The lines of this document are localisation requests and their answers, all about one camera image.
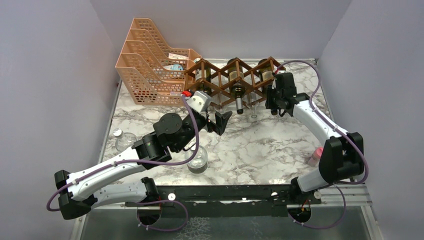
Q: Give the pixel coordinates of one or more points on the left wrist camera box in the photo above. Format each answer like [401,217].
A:
[199,101]

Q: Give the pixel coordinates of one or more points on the white box in organizer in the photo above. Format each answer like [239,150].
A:
[177,56]

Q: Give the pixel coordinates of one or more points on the brown wooden wine rack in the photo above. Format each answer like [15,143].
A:
[235,81]

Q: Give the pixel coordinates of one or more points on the green wine bottle silver neck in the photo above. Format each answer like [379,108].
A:
[266,73]

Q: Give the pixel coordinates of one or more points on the clear round jug dark liquid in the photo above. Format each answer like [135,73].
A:
[199,163]

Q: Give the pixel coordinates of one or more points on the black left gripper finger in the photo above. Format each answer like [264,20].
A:
[199,119]
[220,124]

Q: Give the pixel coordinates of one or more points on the pink capped bottle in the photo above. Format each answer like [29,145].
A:
[315,157]

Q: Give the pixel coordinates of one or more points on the blue round item in organizer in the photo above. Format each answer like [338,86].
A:
[174,67]

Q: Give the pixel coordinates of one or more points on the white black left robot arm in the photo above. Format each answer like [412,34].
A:
[80,192]

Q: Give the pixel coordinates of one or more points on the dark green wine bottle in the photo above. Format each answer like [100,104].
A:
[237,90]

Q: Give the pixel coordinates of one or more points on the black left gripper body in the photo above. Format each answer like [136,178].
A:
[189,127]

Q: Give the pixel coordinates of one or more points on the clear bottle silver cap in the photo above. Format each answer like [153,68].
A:
[123,140]

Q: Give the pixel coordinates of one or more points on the peach plastic file organizer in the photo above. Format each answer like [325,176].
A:
[140,66]

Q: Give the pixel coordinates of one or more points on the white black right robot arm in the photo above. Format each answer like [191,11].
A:
[342,156]

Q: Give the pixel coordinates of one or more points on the green wine bottle white label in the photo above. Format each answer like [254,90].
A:
[205,76]

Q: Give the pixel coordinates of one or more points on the black mounting rail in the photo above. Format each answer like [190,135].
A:
[215,201]

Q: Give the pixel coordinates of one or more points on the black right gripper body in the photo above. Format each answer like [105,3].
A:
[272,98]

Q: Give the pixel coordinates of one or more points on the clear glass bottle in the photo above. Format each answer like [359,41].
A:
[218,100]
[253,106]

